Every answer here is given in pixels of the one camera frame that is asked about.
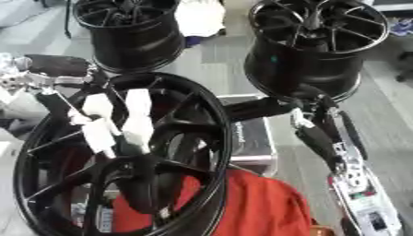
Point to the black chair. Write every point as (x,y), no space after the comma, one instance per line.
(406,66)

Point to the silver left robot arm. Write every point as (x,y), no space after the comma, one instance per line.
(16,80)

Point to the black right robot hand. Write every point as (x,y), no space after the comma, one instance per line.
(314,106)

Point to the black wheel rim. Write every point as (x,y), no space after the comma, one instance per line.
(306,64)
(137,40)

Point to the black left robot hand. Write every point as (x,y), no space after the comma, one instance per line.
(59,66)

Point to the black case with silver trim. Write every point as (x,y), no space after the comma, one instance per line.
(252,138)

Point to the large black spoked wheel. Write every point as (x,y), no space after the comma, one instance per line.
(210,123)

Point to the blue and white patterned bag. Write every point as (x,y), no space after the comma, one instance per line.
(402,27)

